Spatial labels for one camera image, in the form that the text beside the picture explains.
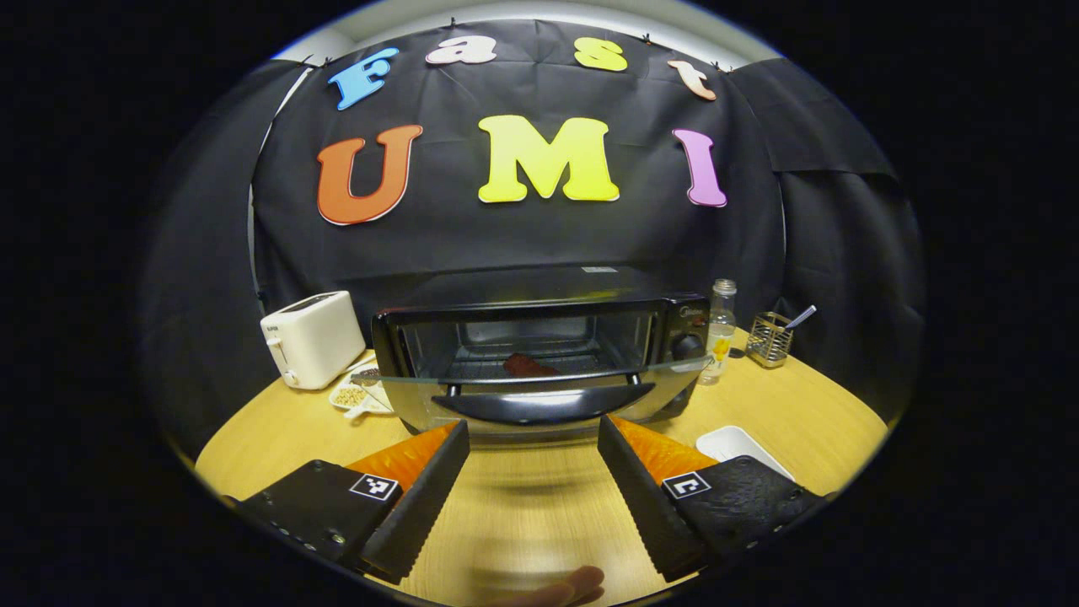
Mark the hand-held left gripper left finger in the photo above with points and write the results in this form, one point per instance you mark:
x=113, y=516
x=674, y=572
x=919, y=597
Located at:
x=430, y=506

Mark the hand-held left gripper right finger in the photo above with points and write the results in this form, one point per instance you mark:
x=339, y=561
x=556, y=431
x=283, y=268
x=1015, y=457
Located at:
x=641, y=506

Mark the black electric oven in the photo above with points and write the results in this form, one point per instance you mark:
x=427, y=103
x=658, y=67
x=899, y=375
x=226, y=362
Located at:
x=539, y=405

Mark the brown meat piece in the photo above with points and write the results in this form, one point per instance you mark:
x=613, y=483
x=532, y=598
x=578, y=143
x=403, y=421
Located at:
x=529, y=366

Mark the white rectangular plate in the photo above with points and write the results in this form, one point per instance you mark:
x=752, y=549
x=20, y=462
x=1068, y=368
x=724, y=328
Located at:
x=733, y=444

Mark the white divided snack dish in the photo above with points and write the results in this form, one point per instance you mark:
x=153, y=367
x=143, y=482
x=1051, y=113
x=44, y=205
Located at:
x=354, y=396

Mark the clear glass bottle yellow label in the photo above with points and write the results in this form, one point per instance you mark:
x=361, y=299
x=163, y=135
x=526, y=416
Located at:
x=718, y=337

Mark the white toaster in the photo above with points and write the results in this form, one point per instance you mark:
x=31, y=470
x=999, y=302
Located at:
x=314, y=341

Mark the metal spoon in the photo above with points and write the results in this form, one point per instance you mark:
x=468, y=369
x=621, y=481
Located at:
x=801, y=317

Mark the black backdrop cloth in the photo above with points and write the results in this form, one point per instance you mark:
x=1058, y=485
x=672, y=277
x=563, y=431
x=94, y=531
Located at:
x=523, y=236

